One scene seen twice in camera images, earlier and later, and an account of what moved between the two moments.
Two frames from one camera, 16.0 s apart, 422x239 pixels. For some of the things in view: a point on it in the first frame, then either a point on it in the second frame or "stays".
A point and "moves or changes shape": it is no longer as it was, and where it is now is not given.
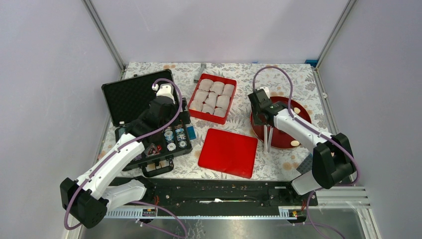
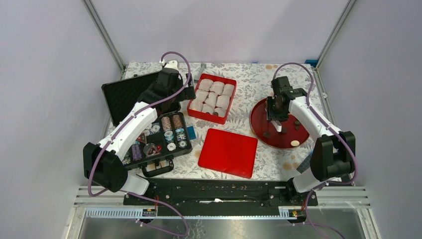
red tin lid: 229,153 stays
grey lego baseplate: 306,166 stays
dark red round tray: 280,139 stays
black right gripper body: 256,117 → 273,112
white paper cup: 223,101 stays
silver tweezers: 270,130 moves or changes shape
